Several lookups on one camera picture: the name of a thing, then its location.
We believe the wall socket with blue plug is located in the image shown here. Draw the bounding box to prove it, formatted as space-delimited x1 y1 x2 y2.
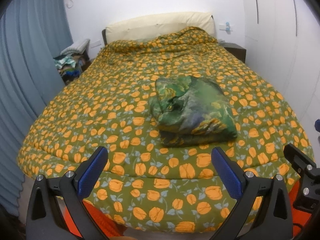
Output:
219 22 235 33

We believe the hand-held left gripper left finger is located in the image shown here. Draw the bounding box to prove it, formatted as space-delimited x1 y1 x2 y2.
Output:
26 146 109 240

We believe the cream padded headboard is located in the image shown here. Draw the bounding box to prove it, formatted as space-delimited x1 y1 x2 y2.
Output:
102 11 217 46

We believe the green printed padded jacket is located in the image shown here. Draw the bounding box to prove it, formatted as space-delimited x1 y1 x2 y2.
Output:
149 75 238 147

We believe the orange bed sheet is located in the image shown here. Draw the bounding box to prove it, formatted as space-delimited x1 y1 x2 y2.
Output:
59 182 313 240

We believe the blue curtain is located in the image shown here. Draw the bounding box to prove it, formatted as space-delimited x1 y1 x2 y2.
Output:
0 0 73 215

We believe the pile of clothes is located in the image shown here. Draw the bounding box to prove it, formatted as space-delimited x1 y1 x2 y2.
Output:
53 52 90 80

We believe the dark nightstand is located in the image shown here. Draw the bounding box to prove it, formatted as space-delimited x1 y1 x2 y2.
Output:
221 42 247 63

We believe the white wardrobe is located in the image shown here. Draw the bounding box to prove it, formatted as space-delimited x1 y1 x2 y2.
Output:
239 0 320 135

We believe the green quilt with orange flowers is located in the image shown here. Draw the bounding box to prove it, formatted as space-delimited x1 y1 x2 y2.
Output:
17 27 316 233

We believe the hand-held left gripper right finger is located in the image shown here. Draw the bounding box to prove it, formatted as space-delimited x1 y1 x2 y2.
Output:
210 147 293 240

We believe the checked pillow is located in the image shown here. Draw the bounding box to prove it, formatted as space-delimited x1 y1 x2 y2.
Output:
60 39 90 55

